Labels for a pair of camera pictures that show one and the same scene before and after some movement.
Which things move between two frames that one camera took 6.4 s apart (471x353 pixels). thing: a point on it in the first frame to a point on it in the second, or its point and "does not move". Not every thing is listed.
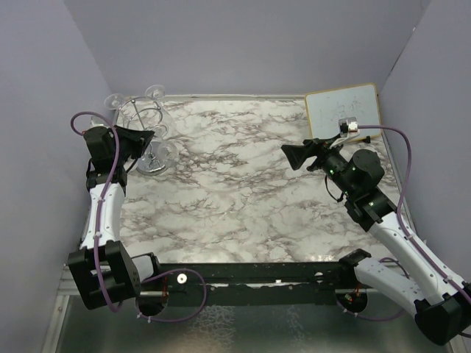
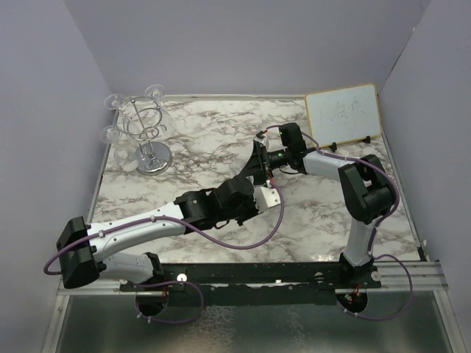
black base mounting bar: x=257 y=284 does not move
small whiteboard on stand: x=326 y=108 does not move
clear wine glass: x=113 y=101 does not move
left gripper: x=140 y=139 to x=253 y=210
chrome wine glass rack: x=146 y=115 does not move
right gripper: x=299 y=154 to x=261 y=151
